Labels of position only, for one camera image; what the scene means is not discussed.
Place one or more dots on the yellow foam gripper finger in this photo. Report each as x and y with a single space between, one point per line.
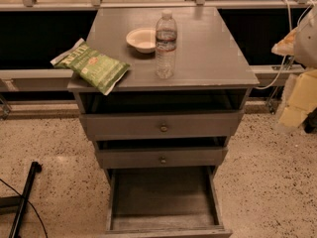
299 99
285 47

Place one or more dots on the green jalapeno chip bag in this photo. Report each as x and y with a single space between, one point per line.
97 69

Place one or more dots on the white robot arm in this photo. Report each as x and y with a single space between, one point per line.
301 43

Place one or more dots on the grey top drawer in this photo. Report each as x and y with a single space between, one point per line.
136 126

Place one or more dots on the grey middle drawer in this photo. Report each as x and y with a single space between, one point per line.
117 155

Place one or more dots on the grey wooden drawer cabinet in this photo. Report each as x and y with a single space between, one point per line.
176 107

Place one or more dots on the grey open bottom drawer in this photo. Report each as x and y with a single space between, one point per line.
164 203

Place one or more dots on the clear plastic water bottle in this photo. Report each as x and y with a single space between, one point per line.
166 44

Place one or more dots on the white paper bowl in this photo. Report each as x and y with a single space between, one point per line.
143 40

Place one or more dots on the black metal stand leg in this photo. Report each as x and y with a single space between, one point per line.
17 203

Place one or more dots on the metal window railing frame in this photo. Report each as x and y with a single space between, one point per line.
66 0

